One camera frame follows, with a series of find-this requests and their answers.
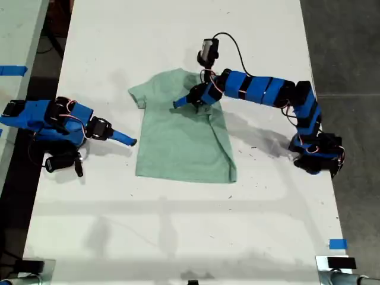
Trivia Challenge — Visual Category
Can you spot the short blue tape strip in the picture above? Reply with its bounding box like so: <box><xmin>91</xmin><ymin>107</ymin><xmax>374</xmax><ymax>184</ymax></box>
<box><xmin>328</xmin><ymin>238</ymin><xmax>348</xmax><ymax>250</ymax></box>

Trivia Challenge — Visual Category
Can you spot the pale green T-shirt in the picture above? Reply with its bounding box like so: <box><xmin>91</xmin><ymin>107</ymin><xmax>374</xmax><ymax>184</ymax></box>
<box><xmin>127</xmin><ymin>67</ymin><xmax>238</xmax><ymax>184</ymax></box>

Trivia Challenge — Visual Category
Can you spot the white side table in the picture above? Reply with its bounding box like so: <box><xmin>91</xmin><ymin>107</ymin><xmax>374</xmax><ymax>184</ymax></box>
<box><xmin>0</xmin><ymin>0</ymin><xmax>50</xmax><ymax>191</ymax></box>

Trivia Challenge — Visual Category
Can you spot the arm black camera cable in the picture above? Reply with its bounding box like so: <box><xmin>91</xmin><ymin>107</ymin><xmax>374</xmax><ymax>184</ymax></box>
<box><xmin>212</xmin><ymin>31</ymin><xmax>252</xmax><ymax>75</ymax></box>
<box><xmin>27</xmin><ymin>130</ymin><xmax>50</xmax><ymax>169</ymax></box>

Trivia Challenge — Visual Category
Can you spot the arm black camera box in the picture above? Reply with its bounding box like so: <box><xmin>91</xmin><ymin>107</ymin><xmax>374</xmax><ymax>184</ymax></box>
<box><xmin>43</xmin><ymin>151</ymin><xmax>75</xmax><ymax>175</ymax></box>
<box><xmin>200</xmin><ymin>37</ymin><xmax>221</xmax><ymax>60</ymax></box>

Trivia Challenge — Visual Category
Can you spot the long blue tape strip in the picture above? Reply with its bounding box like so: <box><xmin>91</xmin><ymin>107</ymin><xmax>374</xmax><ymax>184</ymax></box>
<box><xmin>0</xmin><ymin>65</ymin><xmax>29</xmax><ymax>77</ymax></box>

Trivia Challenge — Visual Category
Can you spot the metal bracket plate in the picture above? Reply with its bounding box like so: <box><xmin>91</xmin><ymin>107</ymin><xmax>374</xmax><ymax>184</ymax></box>
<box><xmin>14</xmin><ymin>258</ymin><xmax>56</xmax><ymax>285</ymax></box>
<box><xmin>315</xmin><ymin>255</ymin><xmax>354</xmax><ymax>285</ymax></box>

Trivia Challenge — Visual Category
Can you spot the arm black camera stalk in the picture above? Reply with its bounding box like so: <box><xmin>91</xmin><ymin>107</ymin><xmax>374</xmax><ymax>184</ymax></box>
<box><xmin>73</xmin><ymin>150</ymin><xmax>85</xmax><ymax>178</ymax></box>
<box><xmin>197</xmin><ymin>52</ymin><xmax>220</xmax><ymax>69</ymax></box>

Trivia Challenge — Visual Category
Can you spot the black floor cable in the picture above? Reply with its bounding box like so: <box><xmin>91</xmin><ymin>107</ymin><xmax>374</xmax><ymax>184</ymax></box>
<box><xmin>35</xmin><ymin>28</ymin><xmax>65</xmax><ymax>60</ymax></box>

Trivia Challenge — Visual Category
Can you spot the metal pipe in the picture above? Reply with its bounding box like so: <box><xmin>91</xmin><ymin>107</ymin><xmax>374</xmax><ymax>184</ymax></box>
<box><xmin>319</xmin><ymin>270</ymin><xmax>380</xmax><ymax>285</ymax></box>

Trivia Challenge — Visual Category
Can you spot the small black box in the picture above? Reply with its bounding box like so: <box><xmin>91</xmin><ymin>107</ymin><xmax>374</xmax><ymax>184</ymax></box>
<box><xmin>14</xmin><ymin>259</ymin><xmax>45</xmax><ymax>274</ymax></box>
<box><xmin>327</xmin><ymin>256</ymin><xmax>356</xmax><ymax>270</ymax></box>

